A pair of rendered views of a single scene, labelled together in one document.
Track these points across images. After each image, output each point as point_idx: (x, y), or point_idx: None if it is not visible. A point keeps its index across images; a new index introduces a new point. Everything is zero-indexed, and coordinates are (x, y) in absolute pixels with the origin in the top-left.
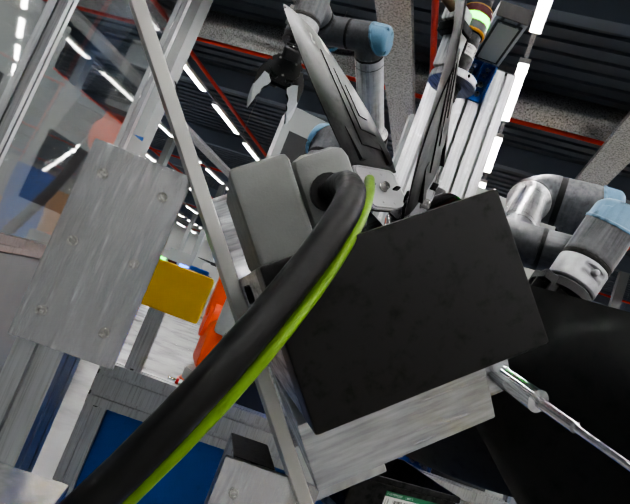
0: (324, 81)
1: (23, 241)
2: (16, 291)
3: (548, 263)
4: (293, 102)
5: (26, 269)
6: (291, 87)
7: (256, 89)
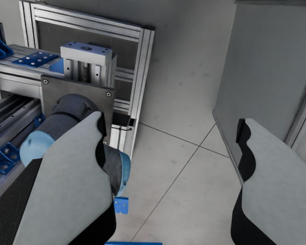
0: None
1: (300, 113)
2: (270, 123)
3: None
4: (64, 148)
5: (278, 132)
6: (75, 221)
7: (271, 148)
